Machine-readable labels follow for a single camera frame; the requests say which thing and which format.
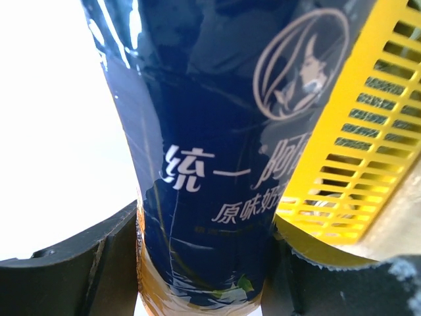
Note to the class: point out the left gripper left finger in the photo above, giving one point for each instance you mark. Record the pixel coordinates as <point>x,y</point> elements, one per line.
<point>90,273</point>

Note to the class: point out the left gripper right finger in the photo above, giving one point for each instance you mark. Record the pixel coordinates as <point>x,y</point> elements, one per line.
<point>322,280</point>

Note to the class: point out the orange drink bottle blue label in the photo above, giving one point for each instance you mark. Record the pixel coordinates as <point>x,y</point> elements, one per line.
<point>217,100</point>

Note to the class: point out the yellow plastic shopping basket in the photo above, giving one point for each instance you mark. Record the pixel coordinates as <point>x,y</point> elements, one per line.
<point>357,185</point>

